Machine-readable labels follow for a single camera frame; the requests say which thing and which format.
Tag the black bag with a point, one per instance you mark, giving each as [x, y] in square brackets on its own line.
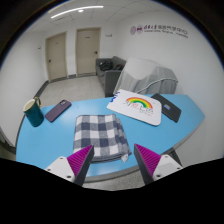
[106, 65]

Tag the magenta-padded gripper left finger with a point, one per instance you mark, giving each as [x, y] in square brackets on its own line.
[61, 166]

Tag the blue white checkered towel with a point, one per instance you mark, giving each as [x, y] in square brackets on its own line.
[100, 136]

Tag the dark green mug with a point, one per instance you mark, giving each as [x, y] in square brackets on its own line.
[34, 116]

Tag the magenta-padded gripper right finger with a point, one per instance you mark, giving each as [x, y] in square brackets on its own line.
[166, 165]

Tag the long ceiling light strip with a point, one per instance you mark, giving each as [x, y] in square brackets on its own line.
[73, 11]

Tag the grey sofa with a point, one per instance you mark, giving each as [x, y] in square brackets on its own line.
[110, 81]

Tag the small round ceiling light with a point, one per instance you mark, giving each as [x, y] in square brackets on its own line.
[80, 10]

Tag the beige door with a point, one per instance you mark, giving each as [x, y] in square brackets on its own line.
[56, 56]
[87, 51]

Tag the wall sign lettering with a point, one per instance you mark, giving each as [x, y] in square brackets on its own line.
[160, 30]

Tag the white rainbow print mouse pad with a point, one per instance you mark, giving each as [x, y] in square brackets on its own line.
[133, 111]

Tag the white cloth covered equipment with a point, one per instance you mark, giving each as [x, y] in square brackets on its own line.
[146, 76]

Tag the purple smartphone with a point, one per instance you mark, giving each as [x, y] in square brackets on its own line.
[57, 111]

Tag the black flat pad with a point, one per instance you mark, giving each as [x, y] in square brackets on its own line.
[168, 108]

